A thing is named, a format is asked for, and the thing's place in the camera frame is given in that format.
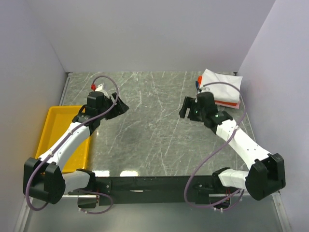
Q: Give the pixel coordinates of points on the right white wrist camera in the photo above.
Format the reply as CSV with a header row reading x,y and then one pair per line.
x,y
203,89

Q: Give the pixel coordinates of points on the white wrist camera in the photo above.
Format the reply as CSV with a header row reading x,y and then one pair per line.
x,y
203,89
99,88

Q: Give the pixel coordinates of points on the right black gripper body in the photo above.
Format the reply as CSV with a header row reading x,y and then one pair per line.
x,y
196,114

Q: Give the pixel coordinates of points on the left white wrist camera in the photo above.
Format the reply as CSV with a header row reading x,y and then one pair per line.
x,y
99,88

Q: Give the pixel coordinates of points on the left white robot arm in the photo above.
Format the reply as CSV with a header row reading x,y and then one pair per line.
x,y
43,177

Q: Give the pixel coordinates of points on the white t shirt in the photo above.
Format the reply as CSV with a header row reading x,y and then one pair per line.
x,y
221,85

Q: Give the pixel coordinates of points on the aluminium frame rail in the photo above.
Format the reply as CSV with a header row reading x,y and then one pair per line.
x,y
248,215

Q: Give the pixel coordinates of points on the folded orange t shirt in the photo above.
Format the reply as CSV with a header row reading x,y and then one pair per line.
x,y
220,103

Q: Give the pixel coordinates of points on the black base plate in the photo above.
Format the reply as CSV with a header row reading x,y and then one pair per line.
x,y
158,189

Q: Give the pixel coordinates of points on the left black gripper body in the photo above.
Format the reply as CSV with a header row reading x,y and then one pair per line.
x,y
107,102

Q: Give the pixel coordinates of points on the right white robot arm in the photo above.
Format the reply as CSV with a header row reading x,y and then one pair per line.
x,y
266,171

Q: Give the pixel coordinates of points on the folded pink t shirt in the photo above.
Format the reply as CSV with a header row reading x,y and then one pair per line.
x,y
234,105

